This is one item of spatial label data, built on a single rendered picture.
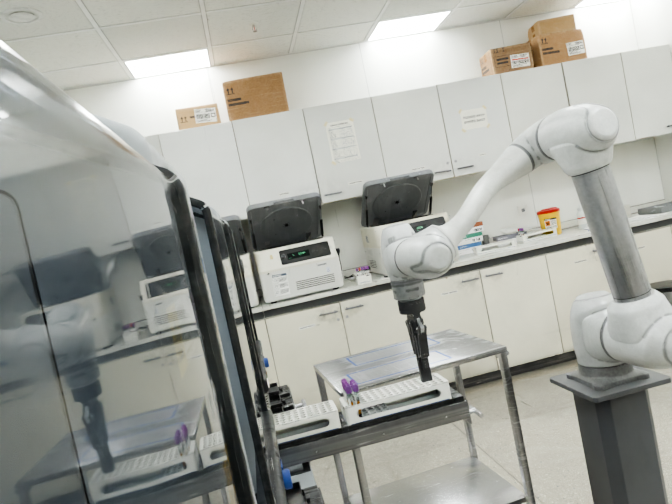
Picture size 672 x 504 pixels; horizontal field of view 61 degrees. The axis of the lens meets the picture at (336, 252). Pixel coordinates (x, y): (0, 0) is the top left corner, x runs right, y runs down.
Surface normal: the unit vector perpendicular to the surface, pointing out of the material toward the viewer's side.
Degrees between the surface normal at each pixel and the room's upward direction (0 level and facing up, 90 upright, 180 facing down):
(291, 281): 90
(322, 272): 90
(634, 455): 90
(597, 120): 84
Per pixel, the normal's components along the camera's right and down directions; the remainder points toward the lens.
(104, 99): 0.16, 0.02
